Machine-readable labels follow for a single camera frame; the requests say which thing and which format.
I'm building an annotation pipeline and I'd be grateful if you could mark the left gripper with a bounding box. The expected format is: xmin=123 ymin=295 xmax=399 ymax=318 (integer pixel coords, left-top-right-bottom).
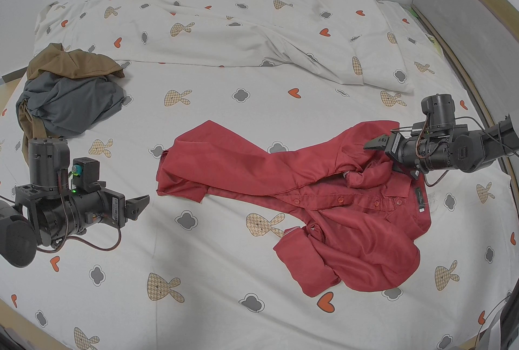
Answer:
xmin=42 ymin=189 xmax=151 ymax=238

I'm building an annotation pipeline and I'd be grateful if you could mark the black cable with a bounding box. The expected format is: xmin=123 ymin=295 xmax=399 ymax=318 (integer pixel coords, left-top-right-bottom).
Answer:
xmin=478 ymin=295 xmax=512 ymax=341

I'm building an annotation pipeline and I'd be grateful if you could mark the white printed quilt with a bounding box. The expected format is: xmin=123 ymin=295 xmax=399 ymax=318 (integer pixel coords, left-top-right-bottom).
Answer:
xmin=34 ymin=0 xmax=384 ymax=86

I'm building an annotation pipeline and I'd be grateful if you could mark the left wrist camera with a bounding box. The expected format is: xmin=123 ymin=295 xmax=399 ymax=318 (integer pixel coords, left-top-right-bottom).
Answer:
xmin=72 ymin=158 xmax=106 ymax=199

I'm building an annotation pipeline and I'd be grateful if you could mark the brown garment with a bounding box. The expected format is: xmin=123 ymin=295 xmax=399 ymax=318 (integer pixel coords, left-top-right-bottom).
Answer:
xmin=16 ymin=42 xmax=125 ymax=140

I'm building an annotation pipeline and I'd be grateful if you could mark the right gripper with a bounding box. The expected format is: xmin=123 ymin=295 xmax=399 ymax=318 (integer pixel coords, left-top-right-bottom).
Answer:
xmin=364 ymin=131 xmax=455 ymax=173

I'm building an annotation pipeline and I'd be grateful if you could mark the grey garment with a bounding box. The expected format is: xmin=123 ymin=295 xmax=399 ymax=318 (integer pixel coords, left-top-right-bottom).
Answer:
xmin=16 ymin=71 xmax=125 ymax=138

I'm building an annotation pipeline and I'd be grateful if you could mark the bed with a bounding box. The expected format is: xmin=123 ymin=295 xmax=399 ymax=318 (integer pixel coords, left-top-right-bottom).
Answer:
xmin=0 ymin=0 xmax=519 ymax=350

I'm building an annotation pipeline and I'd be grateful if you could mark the white printed pillow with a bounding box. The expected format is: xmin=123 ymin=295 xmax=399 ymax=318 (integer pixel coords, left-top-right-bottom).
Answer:
xmin=352 ymin=0 xmax=415 ymax=94

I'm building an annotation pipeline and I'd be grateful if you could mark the red shirt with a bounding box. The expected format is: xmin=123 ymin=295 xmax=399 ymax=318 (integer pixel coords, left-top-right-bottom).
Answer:
xmin=156 ymin=120 xmax=432 ymax=297

